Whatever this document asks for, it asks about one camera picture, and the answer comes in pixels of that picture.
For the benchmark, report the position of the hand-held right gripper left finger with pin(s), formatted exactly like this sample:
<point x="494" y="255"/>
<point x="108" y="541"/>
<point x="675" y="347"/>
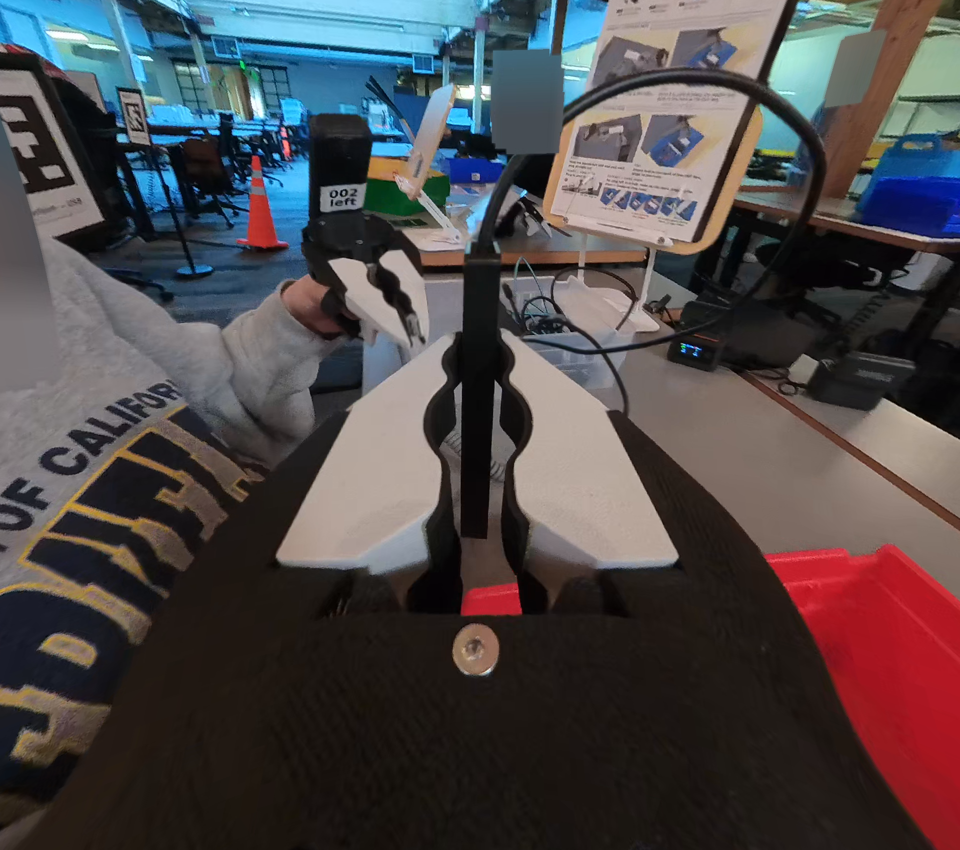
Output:
<point x="367" y="482"/>

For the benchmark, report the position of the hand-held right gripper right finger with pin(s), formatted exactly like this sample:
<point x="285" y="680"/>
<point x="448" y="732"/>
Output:
<point x="592" y="482"/>

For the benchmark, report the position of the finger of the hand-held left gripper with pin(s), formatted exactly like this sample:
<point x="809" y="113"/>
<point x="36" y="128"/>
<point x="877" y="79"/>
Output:
<point x="360" y="295"/>
<point x="411" y="295"/>

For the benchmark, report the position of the person's left forearm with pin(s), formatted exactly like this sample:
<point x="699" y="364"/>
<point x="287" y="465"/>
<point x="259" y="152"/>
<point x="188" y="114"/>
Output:
<point x="262" y="362"/>

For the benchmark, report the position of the person's left hand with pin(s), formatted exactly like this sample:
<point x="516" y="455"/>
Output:
<point x="304" y="302"/>

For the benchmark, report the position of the green bin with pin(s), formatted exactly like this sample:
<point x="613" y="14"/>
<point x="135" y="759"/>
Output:
<point x="397" y="197"/>

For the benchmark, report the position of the white tilted board on stand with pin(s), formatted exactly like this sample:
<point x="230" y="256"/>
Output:
<point x="431" y="129"/>

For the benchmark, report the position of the orange traffic cone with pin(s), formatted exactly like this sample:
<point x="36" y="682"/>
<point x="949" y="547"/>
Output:
<point x="261" y="212"/>

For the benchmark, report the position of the wooden top desk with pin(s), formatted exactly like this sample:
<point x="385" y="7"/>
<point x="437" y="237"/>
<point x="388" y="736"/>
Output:
<point x="525" y="251"/>
<point x="795" y="208"/>

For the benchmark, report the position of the clear plastic box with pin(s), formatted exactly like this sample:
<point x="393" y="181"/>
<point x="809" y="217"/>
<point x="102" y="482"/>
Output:
<point x="570" y="358"/>

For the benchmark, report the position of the blue bin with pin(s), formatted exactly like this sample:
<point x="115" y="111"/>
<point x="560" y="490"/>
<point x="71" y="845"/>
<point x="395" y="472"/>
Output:
<point x="472" y="171"/>

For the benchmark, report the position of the white board stand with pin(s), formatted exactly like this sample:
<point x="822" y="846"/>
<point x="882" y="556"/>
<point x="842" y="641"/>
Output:
<point x="600" y="306"/>

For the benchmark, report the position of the black charger with display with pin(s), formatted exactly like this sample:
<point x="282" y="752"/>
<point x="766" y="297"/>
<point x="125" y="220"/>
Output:
<point x="697" y="332"/>

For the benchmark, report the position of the small tag sign on pole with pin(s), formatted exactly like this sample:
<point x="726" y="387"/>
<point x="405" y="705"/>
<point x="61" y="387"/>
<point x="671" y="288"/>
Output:
<point x="135" y="114"/>

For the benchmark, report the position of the person in grey sweatshirt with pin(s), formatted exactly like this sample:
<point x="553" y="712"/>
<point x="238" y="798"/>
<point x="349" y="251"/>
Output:
<point x="90" y="490"/>

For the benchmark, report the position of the black power adapter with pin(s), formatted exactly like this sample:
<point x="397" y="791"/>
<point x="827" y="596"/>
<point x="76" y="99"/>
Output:
<point x="862" y="381"/>

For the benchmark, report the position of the large square tag sign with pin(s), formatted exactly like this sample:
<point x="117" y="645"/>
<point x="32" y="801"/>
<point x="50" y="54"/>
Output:
<point x="45" y="144"/>

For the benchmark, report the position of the instruction sheet board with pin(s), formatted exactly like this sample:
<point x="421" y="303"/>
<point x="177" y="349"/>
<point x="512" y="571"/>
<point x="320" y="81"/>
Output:
<point x="675" y="77"/>

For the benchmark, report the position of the red plastic bin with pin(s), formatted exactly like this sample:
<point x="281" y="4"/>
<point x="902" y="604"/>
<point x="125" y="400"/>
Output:
<point x="885" y="677"/>

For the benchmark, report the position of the blue toolbox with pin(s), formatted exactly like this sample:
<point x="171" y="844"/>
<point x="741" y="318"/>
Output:
<point x="907" y="189"/>

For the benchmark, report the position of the wooden post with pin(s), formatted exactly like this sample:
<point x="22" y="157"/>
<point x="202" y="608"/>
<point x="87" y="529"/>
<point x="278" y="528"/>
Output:
<point x="900" y="2"/>

